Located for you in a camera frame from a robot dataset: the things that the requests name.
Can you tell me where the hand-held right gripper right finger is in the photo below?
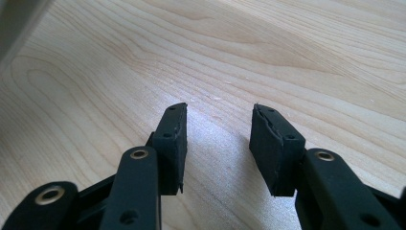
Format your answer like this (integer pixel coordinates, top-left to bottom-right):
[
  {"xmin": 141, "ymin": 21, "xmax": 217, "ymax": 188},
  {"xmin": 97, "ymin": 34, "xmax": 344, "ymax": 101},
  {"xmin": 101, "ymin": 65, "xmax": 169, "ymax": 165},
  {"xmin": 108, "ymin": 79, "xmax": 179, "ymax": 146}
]
[{"xmin": 249, "ymin": 103, "xmax": 306, "ymax": 197}]

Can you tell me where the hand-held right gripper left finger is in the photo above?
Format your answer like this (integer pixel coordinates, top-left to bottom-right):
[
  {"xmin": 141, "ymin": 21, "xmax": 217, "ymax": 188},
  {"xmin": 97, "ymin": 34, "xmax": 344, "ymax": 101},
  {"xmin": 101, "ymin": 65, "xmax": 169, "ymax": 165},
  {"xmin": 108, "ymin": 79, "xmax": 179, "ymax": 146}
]
[{"xmin": 150, "ymin": 102, "xmax": 189, "ymax": 196}]

